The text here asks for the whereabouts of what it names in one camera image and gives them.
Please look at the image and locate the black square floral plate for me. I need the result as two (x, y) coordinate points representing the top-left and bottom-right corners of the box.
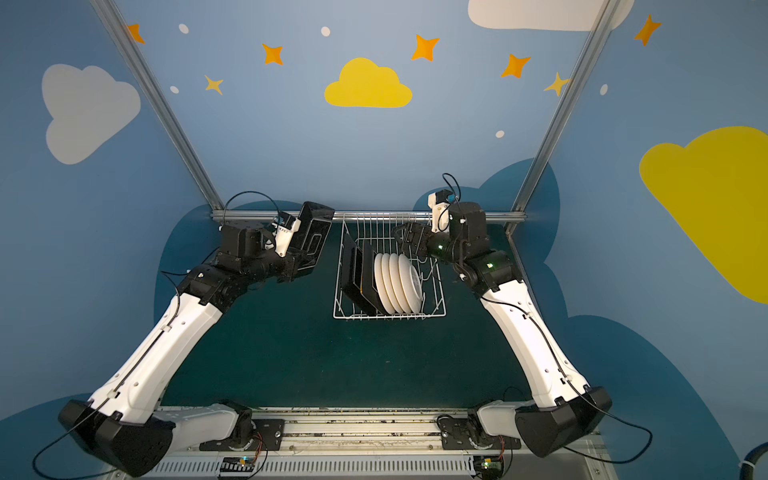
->
(288, 201), (335, 279)
(340, 239), (362, 310)

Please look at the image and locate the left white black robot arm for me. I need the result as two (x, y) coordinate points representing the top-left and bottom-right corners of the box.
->
(58, 215), (324, 477)

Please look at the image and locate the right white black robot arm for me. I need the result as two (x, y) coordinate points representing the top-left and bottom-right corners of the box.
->
(393, 202), (612, 458)

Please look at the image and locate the white round plate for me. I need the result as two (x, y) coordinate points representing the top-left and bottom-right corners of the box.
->
(398, 254), (423, 314)
(381, 253), (404, 314)
(374, 254), (396, 315)
(389, 254), (412, 314)

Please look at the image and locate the white round plate leftmost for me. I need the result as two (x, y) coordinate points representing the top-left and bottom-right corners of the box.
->
(374, 254), (396, 315)

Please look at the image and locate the white round plate rightmost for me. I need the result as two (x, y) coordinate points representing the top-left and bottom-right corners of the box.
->
(398, 254), (423, 314)

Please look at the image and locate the left small circuit board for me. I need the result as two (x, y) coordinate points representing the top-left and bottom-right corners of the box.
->
(217, 456), (256, 478)

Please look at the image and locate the small circuit board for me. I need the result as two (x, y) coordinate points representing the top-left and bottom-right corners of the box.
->
(472, 456), (504, 480)
(217, 456), (256, 478)

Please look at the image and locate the right small circuit board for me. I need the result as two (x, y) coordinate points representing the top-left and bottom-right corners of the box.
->
(472, 456), (504, 480)

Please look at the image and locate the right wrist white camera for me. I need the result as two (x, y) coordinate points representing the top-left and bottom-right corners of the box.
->
(428, 189), (455, 233)

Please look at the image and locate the white wire dish rack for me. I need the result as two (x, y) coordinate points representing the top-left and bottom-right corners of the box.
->
(333, 220), (447, 320)

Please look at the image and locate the aluminium frame back bar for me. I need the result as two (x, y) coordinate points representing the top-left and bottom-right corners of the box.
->
(210, 210), (526, 224)

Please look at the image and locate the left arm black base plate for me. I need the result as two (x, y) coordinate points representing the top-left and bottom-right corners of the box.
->
(199, 418), (285, 452)

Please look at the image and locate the aluminium mounting rail base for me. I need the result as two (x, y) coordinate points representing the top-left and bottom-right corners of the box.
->
(144, 407), (618, 479)

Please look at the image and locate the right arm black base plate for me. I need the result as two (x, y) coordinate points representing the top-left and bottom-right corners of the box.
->
(435, 414), (522, 451)

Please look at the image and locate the aluminium frame left post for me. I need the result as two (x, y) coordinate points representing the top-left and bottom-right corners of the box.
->
(90, 0), (224, 210)

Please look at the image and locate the black corrugated hose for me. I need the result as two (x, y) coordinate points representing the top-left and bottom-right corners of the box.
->
(739, 441), (768, 480)

